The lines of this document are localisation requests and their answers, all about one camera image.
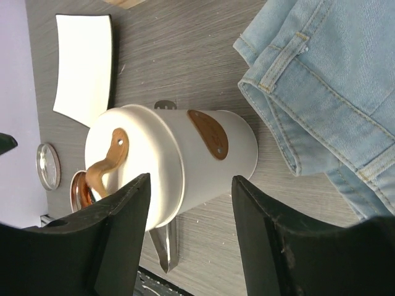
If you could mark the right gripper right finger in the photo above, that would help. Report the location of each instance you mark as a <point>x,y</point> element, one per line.
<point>285,252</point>

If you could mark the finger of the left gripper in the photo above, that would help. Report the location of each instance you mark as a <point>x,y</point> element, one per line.
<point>7,143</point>

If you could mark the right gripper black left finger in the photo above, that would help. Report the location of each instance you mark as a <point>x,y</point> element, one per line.
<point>94,251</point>

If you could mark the metal lid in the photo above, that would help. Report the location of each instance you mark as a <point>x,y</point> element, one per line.
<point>48,166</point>

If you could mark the pink metal bowl container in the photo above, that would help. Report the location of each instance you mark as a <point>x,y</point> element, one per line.
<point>74,201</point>

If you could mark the food pieces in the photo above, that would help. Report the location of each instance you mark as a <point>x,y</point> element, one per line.
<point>84,193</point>

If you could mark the metal tongs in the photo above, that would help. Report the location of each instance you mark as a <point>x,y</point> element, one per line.
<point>165,240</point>

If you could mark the white lid with brown strap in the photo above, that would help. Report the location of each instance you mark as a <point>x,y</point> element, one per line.
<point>152,149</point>

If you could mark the blue denim shorts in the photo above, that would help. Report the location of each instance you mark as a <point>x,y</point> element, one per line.
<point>321,77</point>

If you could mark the tall white cylinder container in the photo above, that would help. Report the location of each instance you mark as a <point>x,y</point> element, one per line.
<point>199,153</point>

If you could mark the white square plate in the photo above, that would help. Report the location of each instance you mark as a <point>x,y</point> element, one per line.
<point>86,58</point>

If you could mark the wooden clothes rack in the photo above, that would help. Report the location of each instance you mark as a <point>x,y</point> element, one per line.
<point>124,4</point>

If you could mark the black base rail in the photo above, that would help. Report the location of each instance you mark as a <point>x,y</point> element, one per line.
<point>148,283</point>

